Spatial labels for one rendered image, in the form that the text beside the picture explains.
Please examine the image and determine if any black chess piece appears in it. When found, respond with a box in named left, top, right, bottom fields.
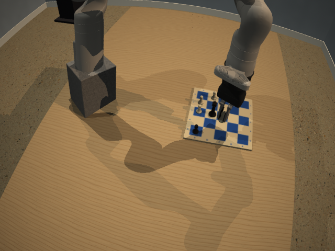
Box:
left=209, top=101, right=217, bottom=117

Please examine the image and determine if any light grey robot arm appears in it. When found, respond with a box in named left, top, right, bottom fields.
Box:
left=72, top=0, right=273, bottom=72

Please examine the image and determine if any white pawn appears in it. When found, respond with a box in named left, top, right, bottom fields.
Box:
left=198, top=96, right=204, bottom=105
left=211, top=91, right=216, bottom=100
left=196, top=105, right=202, bottom=114

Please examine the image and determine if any white chess rook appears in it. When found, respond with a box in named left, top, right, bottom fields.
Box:
left=218, top=111, right=226, bottom=123

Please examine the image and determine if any black pawn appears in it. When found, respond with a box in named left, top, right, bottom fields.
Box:
left=193, top=124, right=199, bottom=134

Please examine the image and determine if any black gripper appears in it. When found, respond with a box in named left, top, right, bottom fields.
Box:
left=214, top=49, right=256, bottom=122

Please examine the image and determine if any blue and cream chessboard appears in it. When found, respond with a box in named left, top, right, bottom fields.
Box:
left=183, top=87, right=253, bottom=151

